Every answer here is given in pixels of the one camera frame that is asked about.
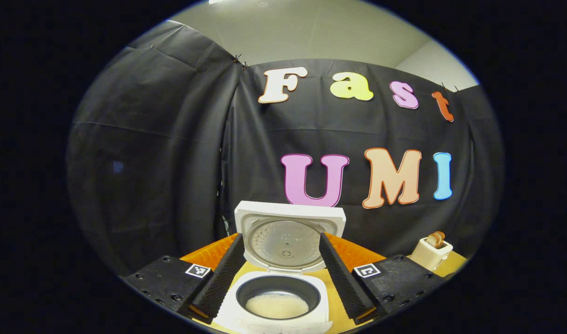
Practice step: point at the white toaster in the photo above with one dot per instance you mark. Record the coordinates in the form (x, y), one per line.
(429, 257)

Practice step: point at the white rice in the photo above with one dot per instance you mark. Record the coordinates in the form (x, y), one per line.
(276, 306)

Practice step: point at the black backdrop cloth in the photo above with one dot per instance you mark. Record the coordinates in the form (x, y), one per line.
(149, 162)

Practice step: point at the white rice cooker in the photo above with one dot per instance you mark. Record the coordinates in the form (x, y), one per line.
(251, 213)

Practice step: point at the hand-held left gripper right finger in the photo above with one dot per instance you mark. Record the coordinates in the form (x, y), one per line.
(341, 283)

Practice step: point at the brown bread slice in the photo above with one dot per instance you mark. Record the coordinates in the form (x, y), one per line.
(440, 237)
(431, 240)

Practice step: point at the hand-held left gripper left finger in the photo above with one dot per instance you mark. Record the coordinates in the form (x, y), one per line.
(220, 283)

